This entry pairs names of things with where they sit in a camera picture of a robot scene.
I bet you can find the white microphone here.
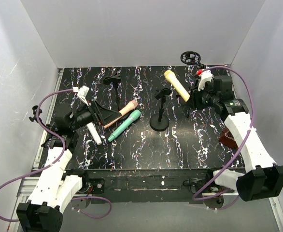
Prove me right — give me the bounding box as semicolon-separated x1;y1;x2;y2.
86;122;102;145

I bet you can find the black round-base mic stand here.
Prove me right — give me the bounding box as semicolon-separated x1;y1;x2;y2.
150;87;171;131

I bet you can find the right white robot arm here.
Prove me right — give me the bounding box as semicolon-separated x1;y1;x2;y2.
186;71;283;202

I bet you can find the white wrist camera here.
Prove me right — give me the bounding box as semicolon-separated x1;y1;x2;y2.
77;86;89;106
197;69;213;91

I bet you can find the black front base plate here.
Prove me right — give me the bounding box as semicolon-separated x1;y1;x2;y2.
61;168;231;203

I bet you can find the purple cable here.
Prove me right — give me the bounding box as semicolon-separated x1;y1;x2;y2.
192;65;255;210
0;88;113;222

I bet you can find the small black tripod stand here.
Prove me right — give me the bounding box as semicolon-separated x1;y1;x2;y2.
28;105;60;148

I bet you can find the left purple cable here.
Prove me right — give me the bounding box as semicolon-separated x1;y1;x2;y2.
0;88;113;222

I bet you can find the black rear mic stand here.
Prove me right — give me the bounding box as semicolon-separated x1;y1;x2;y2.
103;74;121;111

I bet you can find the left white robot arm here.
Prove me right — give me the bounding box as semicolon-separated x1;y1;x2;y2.
16;101;121;232

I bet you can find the black tripod shock-mount stand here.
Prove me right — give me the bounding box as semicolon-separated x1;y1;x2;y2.
180;51;206;70

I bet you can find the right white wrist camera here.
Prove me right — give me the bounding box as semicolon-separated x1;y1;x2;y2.
197;69;213;91

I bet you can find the yellow microphone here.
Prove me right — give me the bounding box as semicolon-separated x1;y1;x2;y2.
164;70;190;102

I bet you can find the pink microphone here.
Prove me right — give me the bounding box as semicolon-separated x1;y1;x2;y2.
103;100;138;129

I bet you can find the brown box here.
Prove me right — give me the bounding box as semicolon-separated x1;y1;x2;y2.
219;128;238;149

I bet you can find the green microphone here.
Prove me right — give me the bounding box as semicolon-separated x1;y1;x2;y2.
108;110;141;142

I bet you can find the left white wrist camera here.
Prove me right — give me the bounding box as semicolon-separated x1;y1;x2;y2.
77;86;89;106

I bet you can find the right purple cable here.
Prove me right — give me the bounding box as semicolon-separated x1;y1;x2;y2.
192;65;255;210

